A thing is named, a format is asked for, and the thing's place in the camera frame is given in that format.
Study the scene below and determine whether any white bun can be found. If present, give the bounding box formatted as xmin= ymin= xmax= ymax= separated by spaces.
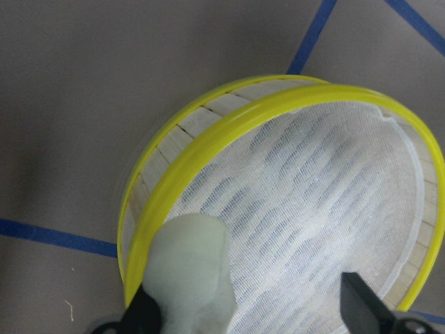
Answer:
xmin=143 ymin=214 xmax=236 ymax=333

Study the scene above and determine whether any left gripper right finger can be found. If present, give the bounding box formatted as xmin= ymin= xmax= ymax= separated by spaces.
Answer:
xmin=340 ymin=272 xmax=397 ymax=334

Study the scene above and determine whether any centre yellow bamboo steamer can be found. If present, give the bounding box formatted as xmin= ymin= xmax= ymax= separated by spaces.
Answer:
xmin=117 ymin=73 xmax=445 ymax=312

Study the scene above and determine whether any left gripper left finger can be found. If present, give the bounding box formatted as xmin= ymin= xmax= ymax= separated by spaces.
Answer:
xmin=118 ymin=285 xmax=162 ymax=334

